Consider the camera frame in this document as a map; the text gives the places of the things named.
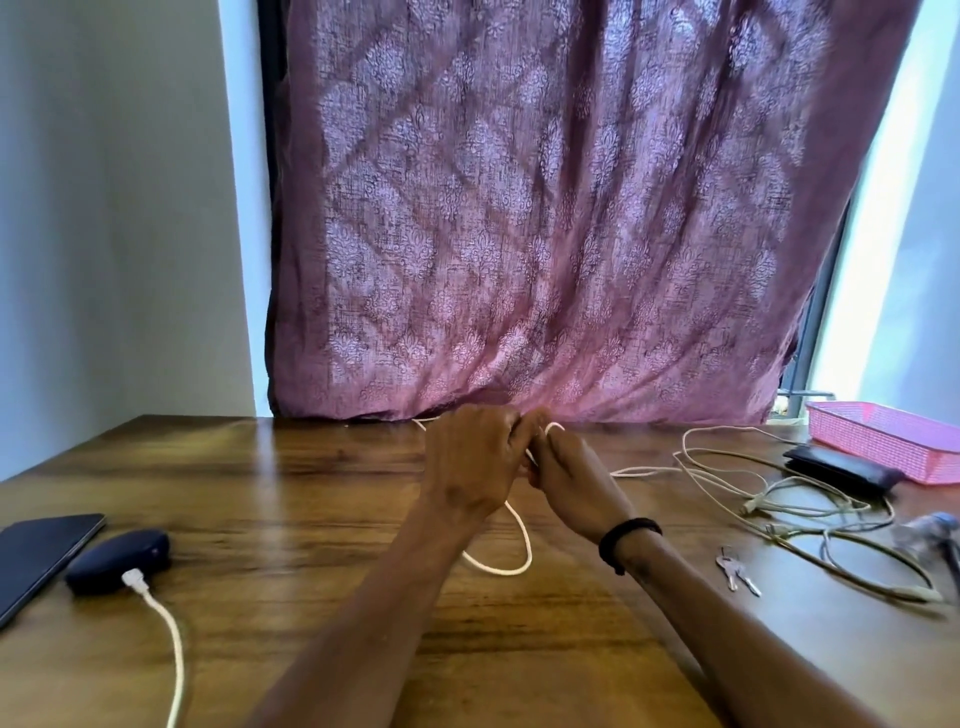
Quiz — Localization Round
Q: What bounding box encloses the person's right hand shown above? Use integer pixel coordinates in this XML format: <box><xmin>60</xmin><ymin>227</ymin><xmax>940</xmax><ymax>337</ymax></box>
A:
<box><xmin>524</xmin><ymin>428</ymin><xmax>639</xmax><ymax>545</ymax></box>

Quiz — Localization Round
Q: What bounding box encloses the person's left hand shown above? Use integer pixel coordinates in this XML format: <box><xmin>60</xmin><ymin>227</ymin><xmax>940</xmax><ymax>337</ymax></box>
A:
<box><xmin>418</xmin><ymin>403</ymin><xmax>553</xmax><ymax>526</ymax></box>

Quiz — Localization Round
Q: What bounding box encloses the white charging cable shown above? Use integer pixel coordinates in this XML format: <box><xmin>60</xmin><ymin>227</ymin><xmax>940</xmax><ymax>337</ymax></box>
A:
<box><xmin>410</xmin><ymin>417</ymin><xmax>568</xmax><ymax>577</ymax></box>
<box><xmin>121</xmin><ymin>568</ymin><xmax>187</xmax><ymax>728</ymax></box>
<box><xmin>611</xmin><ymin>425</ymin><xmax>898</xmax><ymax>526</ymax></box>

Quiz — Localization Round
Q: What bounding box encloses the dark blue earbuds case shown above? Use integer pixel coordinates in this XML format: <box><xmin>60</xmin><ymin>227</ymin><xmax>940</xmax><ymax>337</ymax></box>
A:
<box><xmin>65</xmin><ymin>528</ymin><xmax>172</xmax><ymax>598</ymax></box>

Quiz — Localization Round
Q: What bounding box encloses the black smartphone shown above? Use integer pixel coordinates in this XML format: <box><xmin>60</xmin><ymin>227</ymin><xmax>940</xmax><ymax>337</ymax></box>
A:
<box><xmin>0</xmin><ymin>513</ymin><xmax>108</xmax><ymax>631</ymax></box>

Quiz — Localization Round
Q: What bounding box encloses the person's right forearm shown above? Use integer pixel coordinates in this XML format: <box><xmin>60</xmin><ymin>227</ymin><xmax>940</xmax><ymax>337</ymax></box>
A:
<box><xmin>622</xmin><ymin>528</ymin><xmax>894</xmax><ymax>728</ymax></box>

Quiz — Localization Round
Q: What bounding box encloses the person's left forearm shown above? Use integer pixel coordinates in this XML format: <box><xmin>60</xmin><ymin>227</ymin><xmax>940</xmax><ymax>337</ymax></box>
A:
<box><xmin>247</xmin><ymin>502</ymin><xmax>511</xmax><ymax>728</ymax></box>

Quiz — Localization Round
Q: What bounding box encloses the wooden desk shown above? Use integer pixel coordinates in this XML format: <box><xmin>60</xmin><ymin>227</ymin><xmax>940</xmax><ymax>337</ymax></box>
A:
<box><xmin>0</xmin><ymin>414</ymin><xmax>960</xmax><ymax>728</ymax></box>

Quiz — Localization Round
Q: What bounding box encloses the black wristband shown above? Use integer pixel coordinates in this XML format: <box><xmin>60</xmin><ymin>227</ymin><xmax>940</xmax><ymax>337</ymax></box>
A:
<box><xmin>598</xmin><ymin>517</ymin><xmax>664</xmax><ymax>577</ymax></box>

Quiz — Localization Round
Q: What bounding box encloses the silver key bunch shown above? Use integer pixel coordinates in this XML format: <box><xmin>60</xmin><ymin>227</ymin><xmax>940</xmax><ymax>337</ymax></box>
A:
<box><xmin>714</xmin><ymin>545</ymin><xmax>763</xmax><ymax>599</ymax></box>

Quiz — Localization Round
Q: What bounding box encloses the metal window latch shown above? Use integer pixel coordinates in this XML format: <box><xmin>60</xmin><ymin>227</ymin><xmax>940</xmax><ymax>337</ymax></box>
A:
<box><xmin>776</xmin><ymin>388</ymin><xmax>838</xmax><ymax>418</ymax></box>

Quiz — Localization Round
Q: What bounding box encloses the purple patterned curtain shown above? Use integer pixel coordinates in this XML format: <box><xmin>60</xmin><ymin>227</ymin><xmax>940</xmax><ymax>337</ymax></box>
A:
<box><xmin>263</xmin><ymin>0</ymin><xmax>924</xmax><ymax>427</ymax></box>

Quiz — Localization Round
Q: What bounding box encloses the black wallet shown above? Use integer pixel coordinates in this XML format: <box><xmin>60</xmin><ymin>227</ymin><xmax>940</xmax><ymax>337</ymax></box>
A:
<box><xmin>782</xmin><ymin>442</ymin><xmax>907</xmax><ymax>500</ymax></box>

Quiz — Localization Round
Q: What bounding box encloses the pink plastic basket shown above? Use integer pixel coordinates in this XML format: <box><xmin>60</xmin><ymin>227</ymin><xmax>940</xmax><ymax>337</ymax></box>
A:
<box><xmin>804</xmin><ymin>401</ymin><xmax>960</xmax><ymax>487</ymax></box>

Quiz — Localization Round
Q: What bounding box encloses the clear plastic bottle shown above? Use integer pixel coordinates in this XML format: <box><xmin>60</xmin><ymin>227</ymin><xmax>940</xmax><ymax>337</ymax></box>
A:
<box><xmin>892</xmin><ymin>512</ymin><xmax>960</xmax><ymax>571</ymax></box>

